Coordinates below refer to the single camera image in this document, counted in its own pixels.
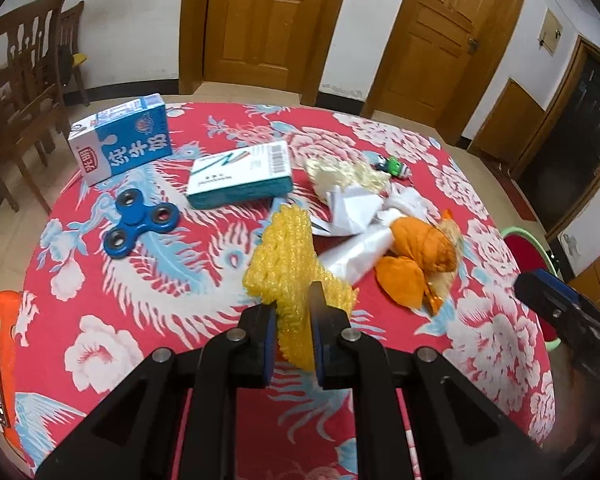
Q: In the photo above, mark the wall fuse box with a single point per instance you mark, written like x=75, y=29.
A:
x=550, y=32

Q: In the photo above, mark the orange plastic stool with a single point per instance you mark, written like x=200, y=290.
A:
x=5, y=310

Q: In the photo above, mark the cream foam fruit net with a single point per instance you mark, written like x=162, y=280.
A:
x=345, y=175

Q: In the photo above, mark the small green toy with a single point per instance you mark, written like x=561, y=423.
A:
x=394, y=166

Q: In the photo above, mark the teal and white box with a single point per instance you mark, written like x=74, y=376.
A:
x=240, y=175

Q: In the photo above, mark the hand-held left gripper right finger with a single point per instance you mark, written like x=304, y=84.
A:
x=320, y=355

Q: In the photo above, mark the dark door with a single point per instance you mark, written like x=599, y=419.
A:
x=575, y=130

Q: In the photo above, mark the blue and white milk carton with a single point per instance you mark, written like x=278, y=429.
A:
x=125, y=145

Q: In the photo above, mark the white paper sheet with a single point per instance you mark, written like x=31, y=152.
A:
x=355, y=210

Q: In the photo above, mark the red basin with green rim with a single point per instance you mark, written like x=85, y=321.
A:
x=525, y=255

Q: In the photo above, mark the blue fidget spinner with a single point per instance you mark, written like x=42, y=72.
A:
x=140, y=220

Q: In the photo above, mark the wooden chair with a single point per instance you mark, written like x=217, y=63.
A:
x=25, y=60
x=74, y=25

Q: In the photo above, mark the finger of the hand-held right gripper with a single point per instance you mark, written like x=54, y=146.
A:
x=555, y=292

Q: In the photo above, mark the wooden panel door with lock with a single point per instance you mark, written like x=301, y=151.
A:
x=440, y=35

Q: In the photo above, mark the wooden cabinet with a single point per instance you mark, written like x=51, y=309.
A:
x=597, y=280

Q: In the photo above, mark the red door mat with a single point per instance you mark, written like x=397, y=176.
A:
x=522, y=205

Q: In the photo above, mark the red floral tablecloth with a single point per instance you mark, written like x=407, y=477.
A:
x=180, y=305

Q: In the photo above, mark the clear plastic bag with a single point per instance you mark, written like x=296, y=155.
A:
x=355, y=255

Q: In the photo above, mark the yellow cushion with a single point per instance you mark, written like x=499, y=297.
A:
x=78, y=58

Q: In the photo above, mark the small wooden half door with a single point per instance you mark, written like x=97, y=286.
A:
x=510, y=120

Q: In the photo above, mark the dark cloth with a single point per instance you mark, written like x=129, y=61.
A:
x=65, y=65

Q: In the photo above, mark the orange clear wrapper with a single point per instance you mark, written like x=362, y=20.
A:
x=442, y=287

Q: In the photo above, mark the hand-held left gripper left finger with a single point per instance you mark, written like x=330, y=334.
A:
x=269, y=352

